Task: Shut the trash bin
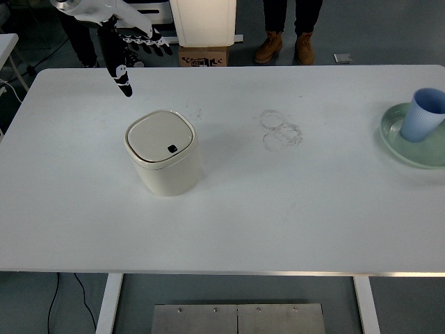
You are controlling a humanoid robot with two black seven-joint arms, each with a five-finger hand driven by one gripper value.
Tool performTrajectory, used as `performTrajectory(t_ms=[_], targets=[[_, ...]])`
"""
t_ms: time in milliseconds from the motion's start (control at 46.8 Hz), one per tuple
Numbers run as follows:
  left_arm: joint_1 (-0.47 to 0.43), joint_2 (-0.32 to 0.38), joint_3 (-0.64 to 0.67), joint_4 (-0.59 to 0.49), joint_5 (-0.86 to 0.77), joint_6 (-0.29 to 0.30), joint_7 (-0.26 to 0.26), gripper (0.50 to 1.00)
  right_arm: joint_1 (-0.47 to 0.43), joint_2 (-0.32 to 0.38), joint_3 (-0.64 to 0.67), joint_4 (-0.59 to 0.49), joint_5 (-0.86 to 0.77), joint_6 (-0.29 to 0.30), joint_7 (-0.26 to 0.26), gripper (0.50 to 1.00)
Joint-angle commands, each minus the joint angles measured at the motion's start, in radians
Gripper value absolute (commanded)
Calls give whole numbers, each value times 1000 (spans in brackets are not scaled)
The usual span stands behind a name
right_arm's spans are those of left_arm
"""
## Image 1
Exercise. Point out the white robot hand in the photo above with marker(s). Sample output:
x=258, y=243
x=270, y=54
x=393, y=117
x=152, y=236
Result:
x=104, y=10

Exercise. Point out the cream lidded trash bin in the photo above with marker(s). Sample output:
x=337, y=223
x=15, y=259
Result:
x=167, y=174

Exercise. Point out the white device with dark slot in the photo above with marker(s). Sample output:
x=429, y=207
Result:
x=160, y=17

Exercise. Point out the tall white cabinet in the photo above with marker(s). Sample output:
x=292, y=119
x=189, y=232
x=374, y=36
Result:
x=205, y=24

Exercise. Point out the small white side table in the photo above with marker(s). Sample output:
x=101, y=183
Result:
x=7, y=41

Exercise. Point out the printed cardboard box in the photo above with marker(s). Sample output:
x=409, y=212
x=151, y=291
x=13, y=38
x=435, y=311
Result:
x=201, y=55

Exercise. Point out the grey floor socket box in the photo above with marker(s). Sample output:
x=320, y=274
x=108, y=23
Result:
x=342, y=59

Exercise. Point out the white table leg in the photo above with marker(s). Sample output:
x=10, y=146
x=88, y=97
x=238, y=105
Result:
x=366, y=306
x=109, y=306

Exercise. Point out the grey metal plate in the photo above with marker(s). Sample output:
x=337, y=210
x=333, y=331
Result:
x=194, y=321
x=281, y=321

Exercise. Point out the blue ribbed cup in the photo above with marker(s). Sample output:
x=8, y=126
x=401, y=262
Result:
x=417, y=121

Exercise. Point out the pale green plate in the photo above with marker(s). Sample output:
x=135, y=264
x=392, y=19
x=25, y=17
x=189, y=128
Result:
x=417, y=156

